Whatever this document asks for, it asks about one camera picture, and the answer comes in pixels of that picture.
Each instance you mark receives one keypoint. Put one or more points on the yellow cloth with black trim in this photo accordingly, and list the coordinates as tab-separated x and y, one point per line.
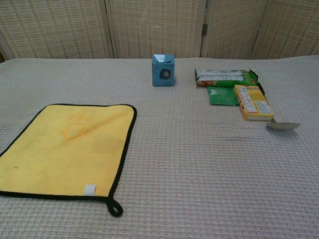
62	154

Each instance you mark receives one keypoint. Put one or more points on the white waffle tablecloth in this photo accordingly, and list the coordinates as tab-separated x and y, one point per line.
174	161

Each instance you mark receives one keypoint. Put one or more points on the blue speaker box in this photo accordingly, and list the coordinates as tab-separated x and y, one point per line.
163	72

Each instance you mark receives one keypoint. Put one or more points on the small green sachet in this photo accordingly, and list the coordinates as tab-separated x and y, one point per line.
221	95

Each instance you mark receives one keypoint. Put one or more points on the green and white snack bag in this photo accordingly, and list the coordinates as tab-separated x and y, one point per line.
221	77

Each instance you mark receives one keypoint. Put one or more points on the woven folding screen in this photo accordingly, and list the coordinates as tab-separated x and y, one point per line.
159	28

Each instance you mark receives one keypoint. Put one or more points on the yellow cardboard box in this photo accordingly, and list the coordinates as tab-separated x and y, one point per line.
253	102

